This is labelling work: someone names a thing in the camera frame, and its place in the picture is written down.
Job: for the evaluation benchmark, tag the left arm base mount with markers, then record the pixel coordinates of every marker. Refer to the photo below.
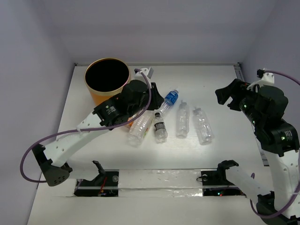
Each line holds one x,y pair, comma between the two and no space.
105,184

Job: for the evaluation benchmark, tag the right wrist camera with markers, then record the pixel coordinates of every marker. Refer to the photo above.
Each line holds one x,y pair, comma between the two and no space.
265,79

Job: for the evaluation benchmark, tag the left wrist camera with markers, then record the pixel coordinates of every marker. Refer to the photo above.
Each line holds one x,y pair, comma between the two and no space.
147,71

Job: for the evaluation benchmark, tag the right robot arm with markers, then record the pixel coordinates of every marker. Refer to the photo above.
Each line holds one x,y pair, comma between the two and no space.
264,107

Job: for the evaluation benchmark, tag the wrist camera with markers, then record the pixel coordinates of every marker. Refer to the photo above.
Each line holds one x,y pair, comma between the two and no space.
147,71
265,79

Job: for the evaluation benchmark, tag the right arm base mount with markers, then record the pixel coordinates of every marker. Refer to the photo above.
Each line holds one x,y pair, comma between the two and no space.
214,182

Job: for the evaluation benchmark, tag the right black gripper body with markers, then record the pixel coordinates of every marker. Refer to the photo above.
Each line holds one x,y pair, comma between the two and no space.
243,93

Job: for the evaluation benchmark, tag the orange cylindrical bin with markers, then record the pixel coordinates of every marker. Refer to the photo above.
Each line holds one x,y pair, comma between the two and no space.
105,78

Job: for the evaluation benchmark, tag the clear crushed plastic bottle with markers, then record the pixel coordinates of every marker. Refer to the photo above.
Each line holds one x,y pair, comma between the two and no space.
202,126

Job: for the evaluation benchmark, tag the blue label water bottle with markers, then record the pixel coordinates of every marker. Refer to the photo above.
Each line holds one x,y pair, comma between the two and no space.
169,101

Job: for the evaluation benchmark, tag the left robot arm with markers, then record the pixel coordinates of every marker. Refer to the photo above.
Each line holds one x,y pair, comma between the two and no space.
112,113

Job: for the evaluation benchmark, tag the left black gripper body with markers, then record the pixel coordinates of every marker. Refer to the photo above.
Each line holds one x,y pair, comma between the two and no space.
155,98

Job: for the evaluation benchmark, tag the clear bottle white cap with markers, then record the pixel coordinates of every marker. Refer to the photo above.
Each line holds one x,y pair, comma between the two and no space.
182,120

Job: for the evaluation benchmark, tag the clear bottle colourful label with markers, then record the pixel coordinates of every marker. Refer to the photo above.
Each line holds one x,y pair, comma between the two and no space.
140,128

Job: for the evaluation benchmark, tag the small black label bottle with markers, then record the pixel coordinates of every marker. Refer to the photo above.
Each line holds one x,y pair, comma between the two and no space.
159,128

